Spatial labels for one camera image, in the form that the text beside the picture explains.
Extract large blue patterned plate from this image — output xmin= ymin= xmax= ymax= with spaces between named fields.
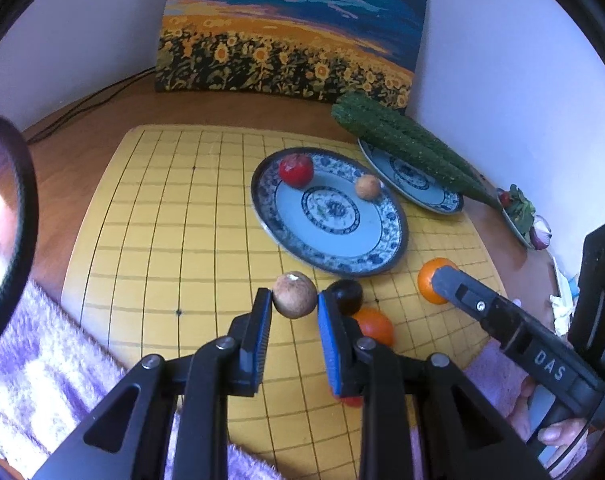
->
xmin=251 ymin=147 xmax=409 ymax=279

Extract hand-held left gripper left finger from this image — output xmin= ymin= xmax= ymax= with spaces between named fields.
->
xmin=32 ymin=290 xmax=274 ymax=480

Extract purple fluffy cloth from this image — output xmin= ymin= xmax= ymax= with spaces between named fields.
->
xmin=0 ymin=280 xmax=538 ymax=480

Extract orange-red persimmon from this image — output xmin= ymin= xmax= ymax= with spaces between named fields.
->
xmin=351 ymin=307 xmax=395 ymax=349

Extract red apple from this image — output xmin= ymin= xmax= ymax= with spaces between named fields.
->
xmin=280 ymin=154 xmax=314 ymax=189

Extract sunflower field painting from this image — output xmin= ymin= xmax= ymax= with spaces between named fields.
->
xmin=155 ymin=0 xmax=430 ymax=116

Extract small blue patterned plate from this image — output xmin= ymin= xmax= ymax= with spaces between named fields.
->
xmin=357 ymin=137 xmax=465 ymax=216

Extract bumpy green cucumber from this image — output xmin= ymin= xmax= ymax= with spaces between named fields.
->
xmin=339 ymin=110 xmax=503 ymax=209
xmin=331 ymin=91 xmax=483 ymax=183

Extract yellow grid game board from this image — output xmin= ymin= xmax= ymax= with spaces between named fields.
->
xmin=61 ymin=125 xmax=508 ymax=480

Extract dark purple plum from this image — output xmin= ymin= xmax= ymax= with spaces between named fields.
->
xmin=327 ymin=279 xmax=364 ymax=317

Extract red onion piece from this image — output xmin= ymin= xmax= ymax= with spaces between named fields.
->
xmin=529 ymin=215 xmax=554 ymax=251

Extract person's right hand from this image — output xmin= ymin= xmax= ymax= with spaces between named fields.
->
xmin=509 ymin=377 xmax=593 ymax=466

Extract small salad dish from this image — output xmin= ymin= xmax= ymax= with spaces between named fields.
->
xmin=497 ymin=187 xmax=538 ymax=251

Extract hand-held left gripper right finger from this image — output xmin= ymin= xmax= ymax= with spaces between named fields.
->
xmin=317 ymin=291 xmax=550 ymax=480

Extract black cable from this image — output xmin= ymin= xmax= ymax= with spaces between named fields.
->
xmin=26 ymin=66 xmax=156 ymax=145

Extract round light brown fruit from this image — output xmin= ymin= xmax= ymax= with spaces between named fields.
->
xmin=273 ymin=272 xmax=317 ymax=318

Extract crumpled white tissue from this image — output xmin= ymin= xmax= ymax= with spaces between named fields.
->
xmin=549 ymin=260 xmax=579 ymax=336

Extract small tan longan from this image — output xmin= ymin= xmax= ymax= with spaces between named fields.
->
xmin=355 ymin=175 xmax=381 ymax=201

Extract green salad leaves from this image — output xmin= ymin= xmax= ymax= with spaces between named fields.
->
xmin=507 ymin=185 xmax=537 ymax=233

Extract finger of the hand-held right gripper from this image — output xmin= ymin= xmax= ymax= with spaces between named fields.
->
xmin=431 ymin=265 xmax=531 ymax=349

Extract orange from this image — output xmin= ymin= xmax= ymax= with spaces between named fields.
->
xmin=417 ymin=257 xmax=460 ymax=307

